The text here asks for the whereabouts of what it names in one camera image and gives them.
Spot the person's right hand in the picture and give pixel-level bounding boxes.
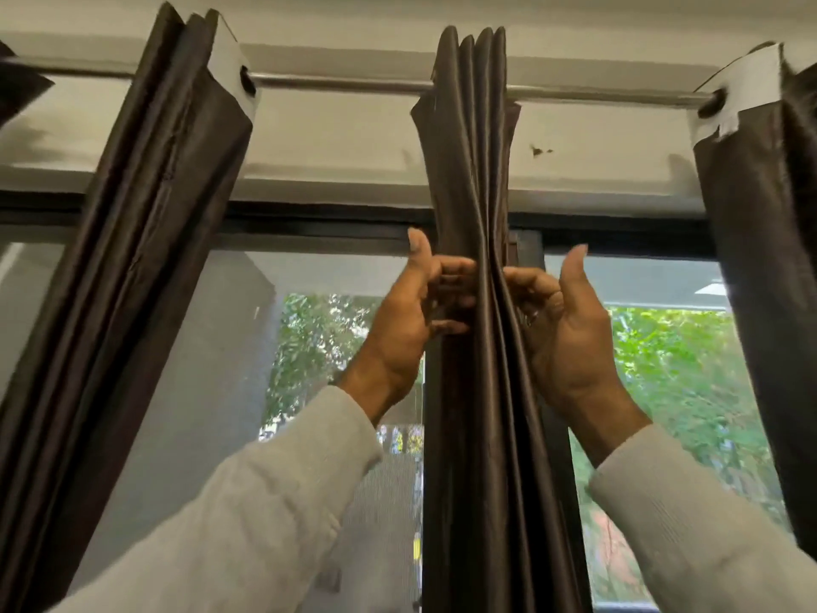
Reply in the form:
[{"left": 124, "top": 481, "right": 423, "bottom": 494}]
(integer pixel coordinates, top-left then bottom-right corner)
[{"left": 500, "top": 243, "right": 652, "bottom": 468}]

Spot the person's left hand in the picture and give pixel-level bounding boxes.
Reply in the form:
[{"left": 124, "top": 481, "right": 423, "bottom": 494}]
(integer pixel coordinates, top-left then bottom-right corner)
[{"left": 334, "top": 227, "right": 478, "bottom": 427}]

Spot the dark brown curtain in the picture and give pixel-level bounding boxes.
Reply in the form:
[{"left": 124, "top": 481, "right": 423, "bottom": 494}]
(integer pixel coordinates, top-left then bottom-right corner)
[
  {"left": 688, "top": 41, "right": 817, "bottom": 556},
  {"left": 410, "top": 25, "right": 591, "bottom": 613},
  {"left": 0, "top": 3, "right": 258, "bottom": 613},
  {"left": 0, "top": 41, "right": 55, "bottom": 129}
]

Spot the person's right forearm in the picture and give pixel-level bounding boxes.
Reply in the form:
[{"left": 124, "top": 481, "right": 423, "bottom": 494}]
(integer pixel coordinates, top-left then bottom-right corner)
[{"left": 586, "top": 424, "right": 817, "bottom": 613}]

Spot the person's left forearm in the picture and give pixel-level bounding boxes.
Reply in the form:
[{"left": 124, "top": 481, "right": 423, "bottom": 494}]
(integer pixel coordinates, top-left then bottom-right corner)
[{"left": 50, "top": 384, "right": 384, "bottom": 613}]

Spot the silver curtain rod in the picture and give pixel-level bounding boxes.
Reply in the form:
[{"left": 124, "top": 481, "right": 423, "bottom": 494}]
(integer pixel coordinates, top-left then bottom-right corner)
[{"left": 0, "top": 55, "right": 726, "bottom": 111}]

